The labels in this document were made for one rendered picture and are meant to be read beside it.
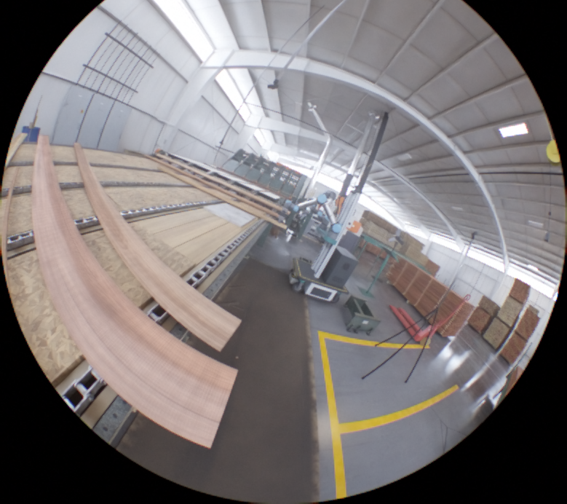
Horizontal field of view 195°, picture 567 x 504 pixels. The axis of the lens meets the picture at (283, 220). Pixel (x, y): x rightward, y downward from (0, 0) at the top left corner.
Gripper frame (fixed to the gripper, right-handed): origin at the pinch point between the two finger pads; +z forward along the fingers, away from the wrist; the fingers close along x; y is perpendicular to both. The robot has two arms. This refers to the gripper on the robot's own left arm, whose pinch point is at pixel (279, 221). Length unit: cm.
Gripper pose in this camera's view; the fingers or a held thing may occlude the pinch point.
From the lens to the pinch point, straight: 229.2
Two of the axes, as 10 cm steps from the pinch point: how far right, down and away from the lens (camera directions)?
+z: -4.2, 8.9, 1.6
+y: 0.5, -1.5, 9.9
